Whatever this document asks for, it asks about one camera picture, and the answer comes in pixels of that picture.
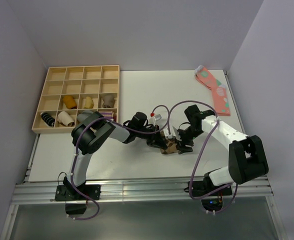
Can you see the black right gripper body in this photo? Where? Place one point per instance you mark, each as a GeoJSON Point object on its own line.
{"type": "Point", "coordinates": [186, 136]}

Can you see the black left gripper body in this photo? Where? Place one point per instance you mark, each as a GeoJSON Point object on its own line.
{"type": "Point", "coordinates": [151, 138]}

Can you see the brown argyle sock pair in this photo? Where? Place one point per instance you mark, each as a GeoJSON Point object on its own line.
{"type": "Point", "coordinates": [171, 144]}

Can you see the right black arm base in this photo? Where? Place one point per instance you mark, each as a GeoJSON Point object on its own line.
{"type": "Point", "coordinates": [200, 188]}

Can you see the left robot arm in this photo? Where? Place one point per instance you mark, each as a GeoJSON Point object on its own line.
{"type": "Point", "coordinates": [95, 129]}

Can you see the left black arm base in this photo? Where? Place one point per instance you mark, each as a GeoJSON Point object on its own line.
{"type": "Point", "coordinates": [92, 191]}

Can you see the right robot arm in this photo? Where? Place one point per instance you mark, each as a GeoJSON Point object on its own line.
{"type": "Point", "coordinates": [246, 155]}

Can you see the purple striped rolled sock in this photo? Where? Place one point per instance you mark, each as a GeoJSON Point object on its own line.
{"type": "Point", "coordinates": [109, 114]}

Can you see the grey beige rolled sock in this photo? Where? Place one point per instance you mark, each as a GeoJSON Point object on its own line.
{"type": "Point", "coordinates": [108, 101]}

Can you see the pale yellow rolled sock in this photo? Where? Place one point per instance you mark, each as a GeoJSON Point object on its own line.
{"type": "Point", "coordinates": [89, 103]}

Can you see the pink patterned sock pair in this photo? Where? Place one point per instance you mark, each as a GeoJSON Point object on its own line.
{"type": "Point", "coordinates": [218, 90]}

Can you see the grey blue rolled sock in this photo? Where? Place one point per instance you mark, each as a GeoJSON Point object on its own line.
{"type": "Point", "coordinates": [83, 115]}

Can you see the mustard rolled sock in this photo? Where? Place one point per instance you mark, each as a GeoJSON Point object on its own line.
{"type": "Point", "coordinates": [69, 102]}

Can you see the wooden compartment tray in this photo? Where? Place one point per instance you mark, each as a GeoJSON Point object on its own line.
{"type": "Point", "coordinates": [79, 82]}

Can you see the cream rolled sock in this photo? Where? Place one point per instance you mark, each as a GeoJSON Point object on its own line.
{"type": "Point", "coordinates": [64, 119]}

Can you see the black white striped rolled sock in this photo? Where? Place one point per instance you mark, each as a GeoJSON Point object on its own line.
{"type": "Point", "coordinates": [48, 118]}

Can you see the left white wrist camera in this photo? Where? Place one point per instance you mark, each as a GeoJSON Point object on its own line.
{"type": "Point", "coordinates": [154, 118]}

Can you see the aluminium rail frame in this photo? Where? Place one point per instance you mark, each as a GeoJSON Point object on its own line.
{"type": "Point", "coordinates": [143, 205]}

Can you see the black box under rail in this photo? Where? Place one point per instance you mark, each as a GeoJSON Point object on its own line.
{"type": "Point", "coordinates": [75, 208]}

